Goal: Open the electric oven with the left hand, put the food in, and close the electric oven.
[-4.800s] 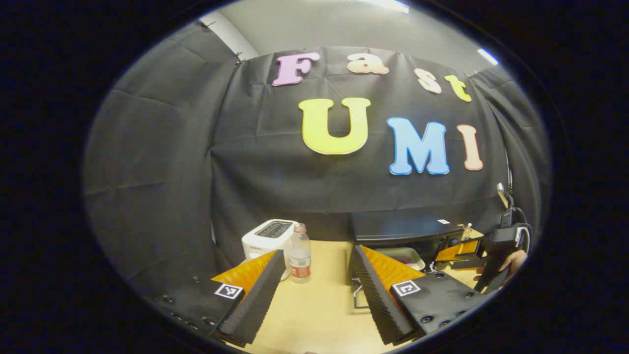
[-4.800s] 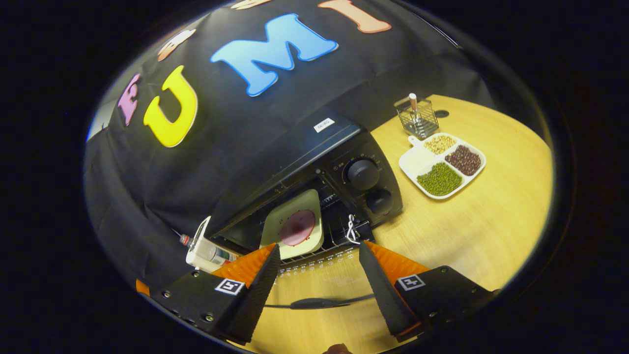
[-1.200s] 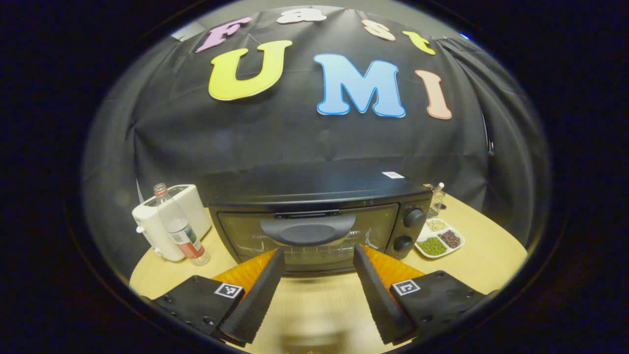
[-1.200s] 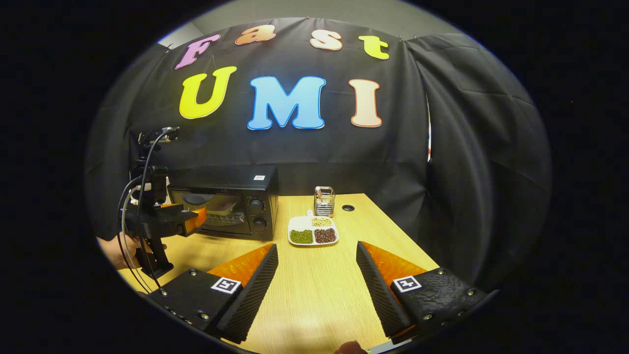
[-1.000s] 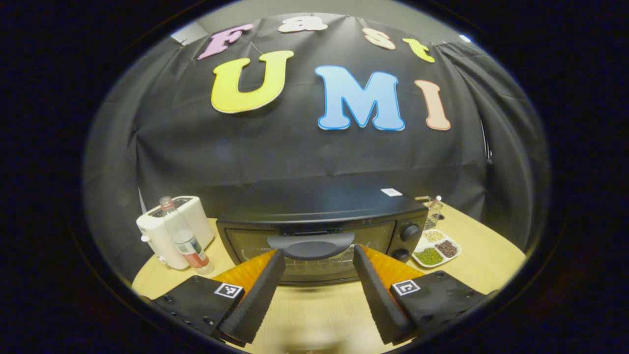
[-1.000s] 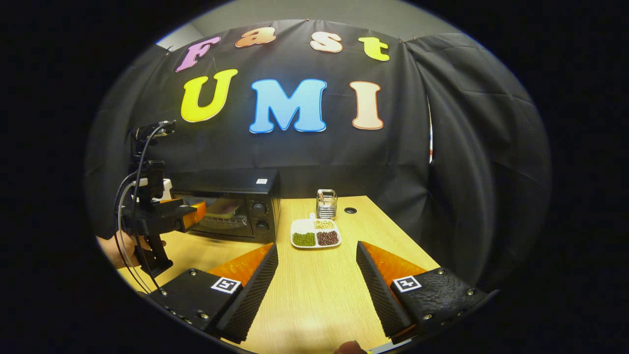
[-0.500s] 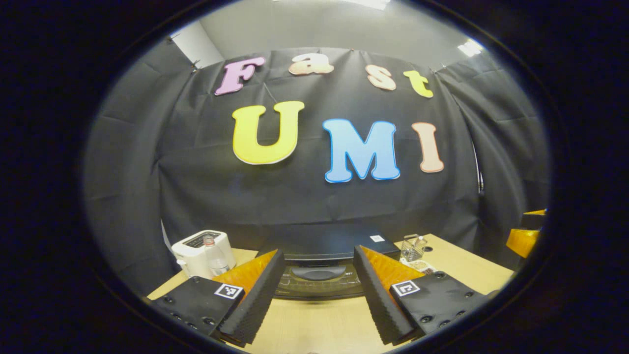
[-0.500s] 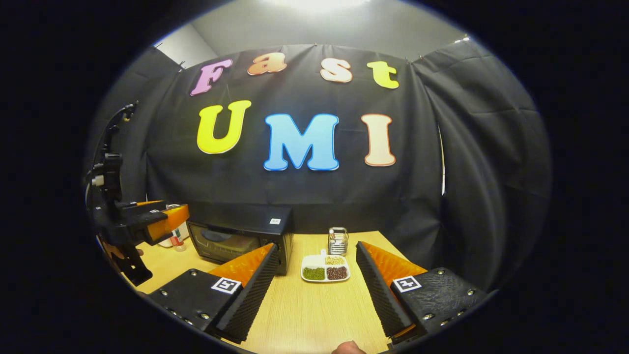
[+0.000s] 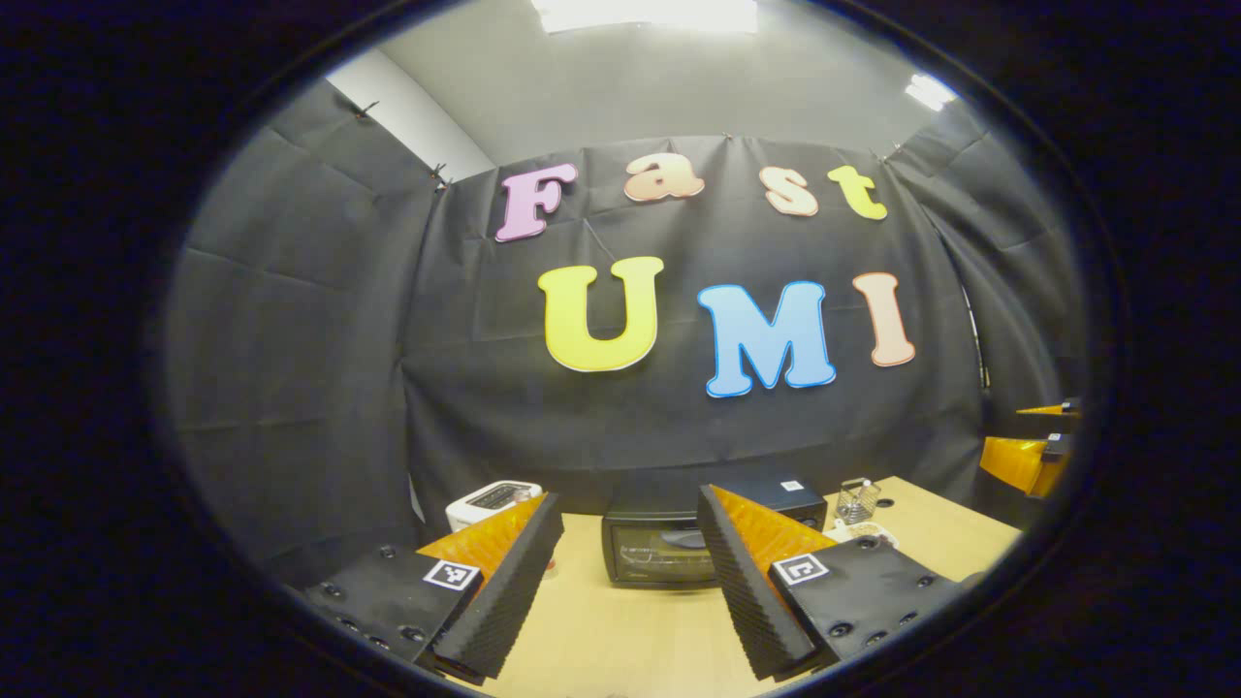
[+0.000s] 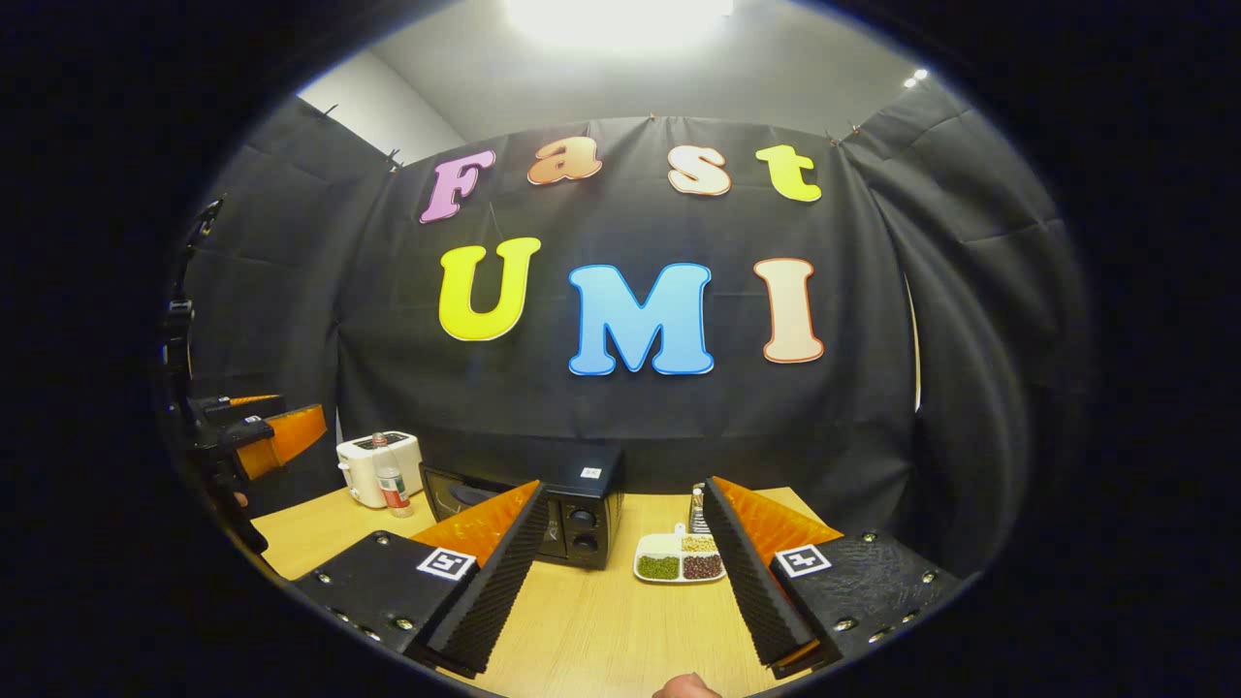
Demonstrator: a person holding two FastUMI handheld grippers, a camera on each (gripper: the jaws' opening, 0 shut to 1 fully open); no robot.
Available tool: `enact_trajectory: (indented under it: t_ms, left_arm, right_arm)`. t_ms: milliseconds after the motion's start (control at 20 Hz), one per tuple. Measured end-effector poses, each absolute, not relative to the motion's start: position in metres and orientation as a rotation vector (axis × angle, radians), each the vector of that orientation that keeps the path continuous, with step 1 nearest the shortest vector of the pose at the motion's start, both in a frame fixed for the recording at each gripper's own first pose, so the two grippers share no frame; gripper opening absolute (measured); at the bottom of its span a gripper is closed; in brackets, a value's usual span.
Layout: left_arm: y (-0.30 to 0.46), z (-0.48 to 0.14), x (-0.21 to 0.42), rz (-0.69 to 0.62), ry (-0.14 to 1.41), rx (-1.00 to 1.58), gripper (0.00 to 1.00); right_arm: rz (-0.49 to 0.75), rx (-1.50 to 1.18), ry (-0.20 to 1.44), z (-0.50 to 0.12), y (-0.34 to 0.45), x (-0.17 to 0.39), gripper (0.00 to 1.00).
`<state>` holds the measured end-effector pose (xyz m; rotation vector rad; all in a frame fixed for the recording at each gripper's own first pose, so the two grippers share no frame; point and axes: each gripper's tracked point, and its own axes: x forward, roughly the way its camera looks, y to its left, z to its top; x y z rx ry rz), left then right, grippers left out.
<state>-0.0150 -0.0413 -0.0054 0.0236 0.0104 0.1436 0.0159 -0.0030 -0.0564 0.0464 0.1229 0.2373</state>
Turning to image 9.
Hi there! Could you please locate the wire mesh holder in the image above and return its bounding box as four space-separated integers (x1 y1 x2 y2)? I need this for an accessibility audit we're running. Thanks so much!
836 478 881 526

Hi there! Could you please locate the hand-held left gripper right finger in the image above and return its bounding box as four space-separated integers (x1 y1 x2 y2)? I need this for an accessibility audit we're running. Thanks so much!
696 485 961 680

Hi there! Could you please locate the white toaster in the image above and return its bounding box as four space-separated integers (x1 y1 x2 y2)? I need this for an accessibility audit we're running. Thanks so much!
444 479 544 534

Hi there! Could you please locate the small ceiling light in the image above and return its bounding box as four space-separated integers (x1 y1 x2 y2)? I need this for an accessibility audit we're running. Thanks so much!
905 73 959 112

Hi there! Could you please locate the large ceiling light panel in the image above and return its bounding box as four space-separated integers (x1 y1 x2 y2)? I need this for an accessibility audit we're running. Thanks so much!
531 0 759 35

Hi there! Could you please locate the white divided dish with beans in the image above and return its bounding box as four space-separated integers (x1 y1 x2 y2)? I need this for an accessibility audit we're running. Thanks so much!
822 521 900 552

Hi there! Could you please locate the black electric oven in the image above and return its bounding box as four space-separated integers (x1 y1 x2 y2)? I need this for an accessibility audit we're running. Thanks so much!
601 470 828 590

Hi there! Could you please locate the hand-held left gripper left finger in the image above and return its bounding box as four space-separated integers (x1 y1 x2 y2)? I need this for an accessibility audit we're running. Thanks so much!
305 492 565 680

